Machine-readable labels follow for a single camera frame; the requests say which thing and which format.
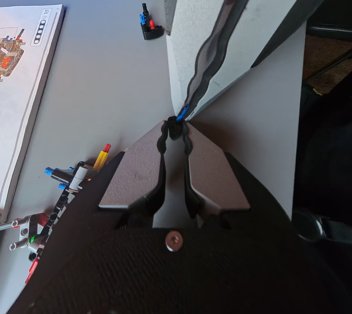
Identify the lego instruction booklet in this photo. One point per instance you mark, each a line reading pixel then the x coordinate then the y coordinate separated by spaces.
pixel 27 99

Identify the black lego beam red pin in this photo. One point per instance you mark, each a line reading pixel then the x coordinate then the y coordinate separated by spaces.
pixel 151 34

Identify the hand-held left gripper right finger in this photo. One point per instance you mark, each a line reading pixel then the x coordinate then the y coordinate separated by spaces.
pixel 214 176

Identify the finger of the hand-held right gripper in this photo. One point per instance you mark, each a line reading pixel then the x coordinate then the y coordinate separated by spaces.
pixel 255 30
pixel 198 17

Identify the black office chair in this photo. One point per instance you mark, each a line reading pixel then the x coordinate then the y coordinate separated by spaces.
pixel 330 17

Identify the lego engine frame assembly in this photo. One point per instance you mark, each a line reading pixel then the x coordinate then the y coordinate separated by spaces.
pixel 81 175

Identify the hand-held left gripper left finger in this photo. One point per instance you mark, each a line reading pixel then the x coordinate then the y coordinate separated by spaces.
pixel 134 173

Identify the black bent lego beam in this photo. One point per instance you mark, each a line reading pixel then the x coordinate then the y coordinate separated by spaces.
pixel 174 129

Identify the blue lego pin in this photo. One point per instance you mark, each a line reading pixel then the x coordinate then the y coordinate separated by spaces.
pixel 181 116

